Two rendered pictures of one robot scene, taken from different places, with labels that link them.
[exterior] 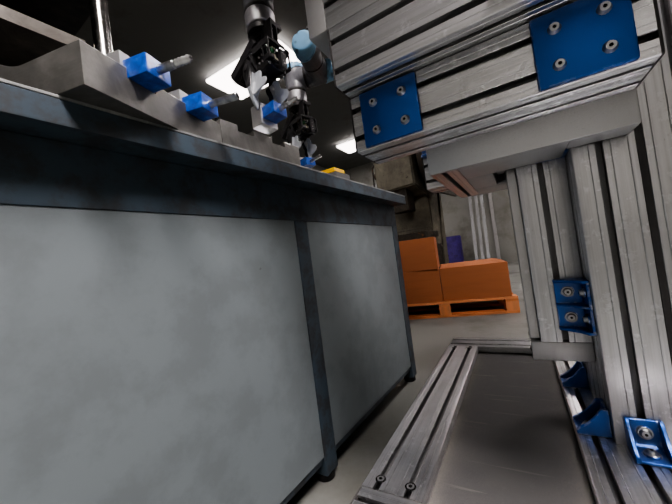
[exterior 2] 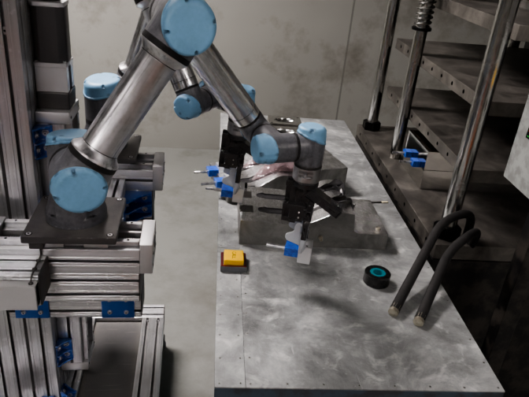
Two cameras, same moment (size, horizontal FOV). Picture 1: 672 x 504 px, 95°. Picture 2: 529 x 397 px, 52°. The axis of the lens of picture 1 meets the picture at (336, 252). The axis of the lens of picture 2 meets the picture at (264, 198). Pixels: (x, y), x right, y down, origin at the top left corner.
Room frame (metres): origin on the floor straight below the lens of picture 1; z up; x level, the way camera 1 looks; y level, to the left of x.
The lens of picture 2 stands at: (2.11, -0.86, 1.75)
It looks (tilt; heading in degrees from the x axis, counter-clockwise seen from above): 27 degrees down; 141
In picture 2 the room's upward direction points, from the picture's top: 6 degrees clockwise
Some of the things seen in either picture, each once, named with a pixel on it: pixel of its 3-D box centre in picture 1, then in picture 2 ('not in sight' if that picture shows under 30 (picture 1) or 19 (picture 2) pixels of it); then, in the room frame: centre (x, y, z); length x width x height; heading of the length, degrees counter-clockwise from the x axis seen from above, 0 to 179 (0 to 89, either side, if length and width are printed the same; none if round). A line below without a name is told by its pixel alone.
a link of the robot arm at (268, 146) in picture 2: (318, 70); (271, 146); (1.10, -0.02, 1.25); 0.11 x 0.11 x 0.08; 75
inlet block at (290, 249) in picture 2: (309, 161); (288, 248); (1.12, 0.05, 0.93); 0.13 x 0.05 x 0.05; 42
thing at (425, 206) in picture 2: not in sight; (472, 180); (0.88, 1.41, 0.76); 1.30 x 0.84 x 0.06; 147
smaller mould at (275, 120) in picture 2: not in sight; (284, 125); (0.06, 0.91, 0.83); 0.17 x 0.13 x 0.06; 57
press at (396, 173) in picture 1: (411, 204); not in sight; (4.21, -1.11, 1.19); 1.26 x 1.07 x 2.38; 148
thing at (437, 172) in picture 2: not in sight; (467, 161); (0.88, 1.31, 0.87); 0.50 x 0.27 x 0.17; 57
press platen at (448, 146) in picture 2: not in sight; (498, 129); (0.91, 1.45, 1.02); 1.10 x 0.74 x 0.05; 147
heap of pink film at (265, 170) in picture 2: not in sight; (278, 162); (0.55, 0.47, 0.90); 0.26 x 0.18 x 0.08; 74
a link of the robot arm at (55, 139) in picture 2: not in sight; (72, 157); (0.87, -0.46, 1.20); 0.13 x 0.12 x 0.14; 165
